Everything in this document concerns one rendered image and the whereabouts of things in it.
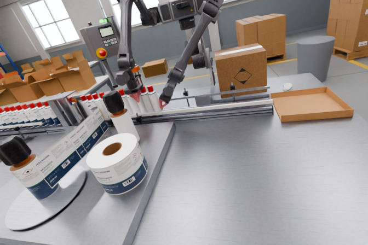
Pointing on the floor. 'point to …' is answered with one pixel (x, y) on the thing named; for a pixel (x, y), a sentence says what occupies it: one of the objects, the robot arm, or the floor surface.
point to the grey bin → (315, 56)
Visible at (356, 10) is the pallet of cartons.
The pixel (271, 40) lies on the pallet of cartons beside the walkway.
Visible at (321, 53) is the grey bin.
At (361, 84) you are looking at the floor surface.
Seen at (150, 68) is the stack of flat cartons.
